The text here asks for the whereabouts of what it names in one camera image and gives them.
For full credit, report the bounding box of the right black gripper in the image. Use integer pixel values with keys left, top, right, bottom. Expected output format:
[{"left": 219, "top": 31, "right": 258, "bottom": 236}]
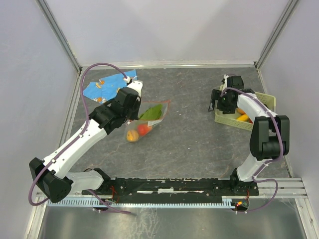
[{"left": 207, "top": 89, "right": 235, "bottom": 115}]

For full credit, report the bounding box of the clear zip top bag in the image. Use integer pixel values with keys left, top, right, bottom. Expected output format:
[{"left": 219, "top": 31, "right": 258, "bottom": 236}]
[{"left": 125, "top": 100, "right": 170, "bottom": 142}]

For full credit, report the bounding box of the green leaf vegetable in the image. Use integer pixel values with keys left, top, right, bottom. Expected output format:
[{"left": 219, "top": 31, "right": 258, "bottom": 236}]
[{"left": 139, "top": 104, "right": 162, "bottom": 120}]

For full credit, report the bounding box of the red strawberry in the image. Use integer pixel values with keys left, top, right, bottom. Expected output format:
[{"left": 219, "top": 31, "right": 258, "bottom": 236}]
[{"left": 137, "top": 124, "right": 153, "bottom": 136}]

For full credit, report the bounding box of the orange peach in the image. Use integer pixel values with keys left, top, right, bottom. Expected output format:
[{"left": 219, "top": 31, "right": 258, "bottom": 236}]
[{"left": 236, "top": 108, "right": 245, "bottom": 115}]

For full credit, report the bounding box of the small orange mango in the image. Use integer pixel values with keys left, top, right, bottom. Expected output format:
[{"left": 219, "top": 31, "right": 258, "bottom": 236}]
[{"left": 126, "top": 129, "right": 139, "bottom": 142}]

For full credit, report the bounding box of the yellow banana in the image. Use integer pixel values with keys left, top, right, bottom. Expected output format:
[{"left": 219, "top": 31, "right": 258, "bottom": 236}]
[{"left": 237, "top": 114, "right": 250, "bottom": 121}]

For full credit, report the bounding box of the pale green plastic basket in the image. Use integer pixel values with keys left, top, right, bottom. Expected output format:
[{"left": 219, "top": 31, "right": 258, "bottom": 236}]
[{"left": 209, "top": 87, "right": 277, "bottom": 131}]

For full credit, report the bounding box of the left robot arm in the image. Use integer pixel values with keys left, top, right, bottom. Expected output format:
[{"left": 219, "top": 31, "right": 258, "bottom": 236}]
[{"left": 29, "top": 81, "right": 143, "bottom": 203}]

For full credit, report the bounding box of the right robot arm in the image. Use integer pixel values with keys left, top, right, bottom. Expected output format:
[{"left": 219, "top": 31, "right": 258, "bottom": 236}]
[{"left": 208, "top": 75, "right": 290, "bottom": 195}]

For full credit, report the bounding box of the blue patterned cloth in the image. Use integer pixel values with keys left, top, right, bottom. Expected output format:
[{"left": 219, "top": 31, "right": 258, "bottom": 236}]
[{"left": 83, "top": 70, "right": 137, "bottom": 104}]

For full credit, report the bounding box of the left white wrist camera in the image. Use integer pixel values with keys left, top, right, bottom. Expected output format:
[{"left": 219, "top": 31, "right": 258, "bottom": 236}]
[{"left": 127, "top": 80, "right": 143, "bottom": 97}]

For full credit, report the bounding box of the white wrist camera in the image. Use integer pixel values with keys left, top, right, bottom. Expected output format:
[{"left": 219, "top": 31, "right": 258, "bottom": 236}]
[
  {"left": 221, "top": 74, "right": 230, "bottom": 91},
  {"left": 127, "top": 80, "right": 143, "bottom": 97}
]

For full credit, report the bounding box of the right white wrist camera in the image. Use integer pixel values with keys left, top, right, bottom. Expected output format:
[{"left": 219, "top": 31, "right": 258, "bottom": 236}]
[{"left": 221, "top": 74, "right": 230, "bottom": 91}]

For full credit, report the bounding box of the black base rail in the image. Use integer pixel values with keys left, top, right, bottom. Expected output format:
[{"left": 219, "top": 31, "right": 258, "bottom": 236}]
[{"left": 93, "top": 178, "right": 259, "bottom": 203}]

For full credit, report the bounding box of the light blue cable duct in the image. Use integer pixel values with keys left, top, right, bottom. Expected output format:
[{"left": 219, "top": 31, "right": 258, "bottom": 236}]
[{"left": 47, "top": 196, "right": 235, "bottom": 209}]

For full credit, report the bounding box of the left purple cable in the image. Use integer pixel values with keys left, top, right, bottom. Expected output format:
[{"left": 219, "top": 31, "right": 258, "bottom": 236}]
[{"left": 27, "top": 62, "right": 138, "bottom": 215}]

